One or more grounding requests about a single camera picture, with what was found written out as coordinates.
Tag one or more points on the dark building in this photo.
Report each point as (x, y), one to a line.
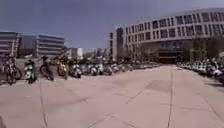
(27, 46)

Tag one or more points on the grey building with balconies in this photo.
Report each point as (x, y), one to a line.
(50, 45)

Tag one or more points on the beige stone paved plaza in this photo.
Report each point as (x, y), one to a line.
(133, 96)

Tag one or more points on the white building with window rows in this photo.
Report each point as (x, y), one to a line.
(173, 31)

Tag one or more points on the bicycle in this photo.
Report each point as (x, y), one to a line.
(11, 72)

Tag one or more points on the small white building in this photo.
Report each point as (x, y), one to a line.
(78, 52)

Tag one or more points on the row of parked scooters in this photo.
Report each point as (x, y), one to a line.
(75, 70)
(206, 68)

